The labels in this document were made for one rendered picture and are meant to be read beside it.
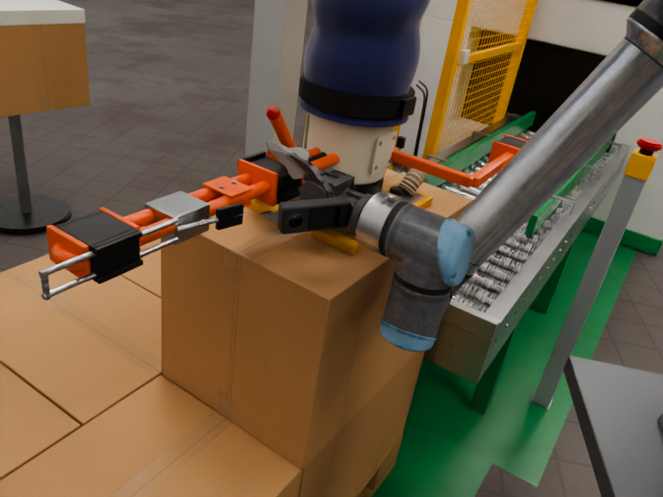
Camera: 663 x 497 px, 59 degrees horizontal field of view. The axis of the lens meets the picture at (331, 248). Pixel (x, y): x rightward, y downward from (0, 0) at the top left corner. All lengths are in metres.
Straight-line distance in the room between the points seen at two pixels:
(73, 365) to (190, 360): 0.29
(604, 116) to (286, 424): 0.76
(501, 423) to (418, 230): 1.49
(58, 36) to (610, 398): 2.36
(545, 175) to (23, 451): 1.04
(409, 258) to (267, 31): 1.87
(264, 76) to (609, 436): 2.00
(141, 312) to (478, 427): 1.24
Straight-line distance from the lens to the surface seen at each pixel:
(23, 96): 2.73
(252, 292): 1.05
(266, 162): 1.04
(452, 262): 0.83
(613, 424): 1.22
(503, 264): 2.09
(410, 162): 1.19
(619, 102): 0.92
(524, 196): 0.94
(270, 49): 2.61
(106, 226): 0.79
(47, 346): 1.50
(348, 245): 1.07
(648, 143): 1.96
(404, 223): 0.86
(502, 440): 2.20
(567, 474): 2.20
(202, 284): 1.14
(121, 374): 1.40
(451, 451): 2.09
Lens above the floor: 1.47
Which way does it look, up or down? 29 degrees down
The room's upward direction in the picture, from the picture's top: 9 degrees clockwise
